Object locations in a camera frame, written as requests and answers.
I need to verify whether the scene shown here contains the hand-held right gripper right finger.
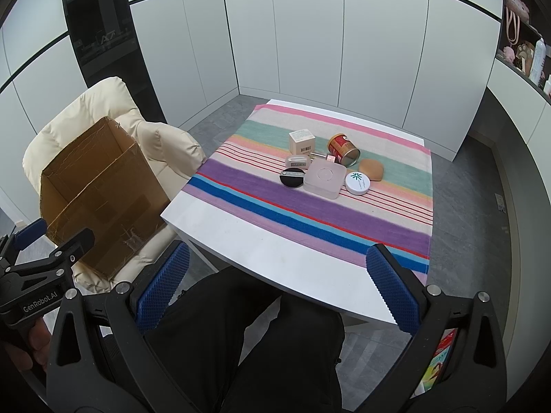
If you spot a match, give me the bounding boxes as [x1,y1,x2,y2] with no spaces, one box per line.
[365,243,509,413]

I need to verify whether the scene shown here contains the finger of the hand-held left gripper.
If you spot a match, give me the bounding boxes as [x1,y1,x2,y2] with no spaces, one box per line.
[0,219,48,264]
[26,229,95,277]

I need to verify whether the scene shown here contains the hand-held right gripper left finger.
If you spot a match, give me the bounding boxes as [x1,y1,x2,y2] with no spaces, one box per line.
[45,242,191,413]

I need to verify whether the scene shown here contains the brown cardboard box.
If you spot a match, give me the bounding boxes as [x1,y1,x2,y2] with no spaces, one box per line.
[40,116,173,282]

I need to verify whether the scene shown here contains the frosted pink square box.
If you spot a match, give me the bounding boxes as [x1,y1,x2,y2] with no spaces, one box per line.
[302,158,347,199]

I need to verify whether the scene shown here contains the person's left hand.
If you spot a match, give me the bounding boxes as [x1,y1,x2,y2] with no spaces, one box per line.
[0,314,54,373]

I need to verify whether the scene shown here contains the colourful printed packet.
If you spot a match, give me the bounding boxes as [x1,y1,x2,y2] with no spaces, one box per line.
[413,329,459,399]

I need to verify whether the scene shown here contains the person's legs in black pants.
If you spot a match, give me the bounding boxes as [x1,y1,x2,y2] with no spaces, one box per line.
[142,264,346,413]

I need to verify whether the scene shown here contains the white round jar green logo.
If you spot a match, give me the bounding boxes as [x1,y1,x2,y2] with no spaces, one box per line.
[344,171,372,196]

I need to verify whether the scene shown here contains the striped colourful cloth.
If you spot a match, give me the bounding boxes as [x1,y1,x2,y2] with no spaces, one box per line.
[187,103,433,274]

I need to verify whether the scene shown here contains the tan makeup sponge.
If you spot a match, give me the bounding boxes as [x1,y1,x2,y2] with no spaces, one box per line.
[358,158,385,181]

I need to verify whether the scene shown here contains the cream padded chair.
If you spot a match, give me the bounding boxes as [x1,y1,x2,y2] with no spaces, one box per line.
[21,76,207,295]

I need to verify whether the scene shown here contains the red and gold can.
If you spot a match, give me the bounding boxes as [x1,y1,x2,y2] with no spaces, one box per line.
[328,133,361,168]

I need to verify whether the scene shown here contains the black round compact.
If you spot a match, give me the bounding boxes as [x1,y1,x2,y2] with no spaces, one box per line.
[279,169,306,189]

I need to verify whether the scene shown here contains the small beige carton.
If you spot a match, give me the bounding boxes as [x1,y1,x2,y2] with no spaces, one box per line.
[288,129,316,156]

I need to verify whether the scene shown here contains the black glass cabinet panel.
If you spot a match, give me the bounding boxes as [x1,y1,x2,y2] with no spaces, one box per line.
[60,0,168,126]

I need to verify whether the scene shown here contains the white bottle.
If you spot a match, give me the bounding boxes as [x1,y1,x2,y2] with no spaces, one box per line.
[529,39,547,87]

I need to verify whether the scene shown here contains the paw print plush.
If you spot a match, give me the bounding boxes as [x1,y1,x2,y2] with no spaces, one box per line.
[516,41,537,74]

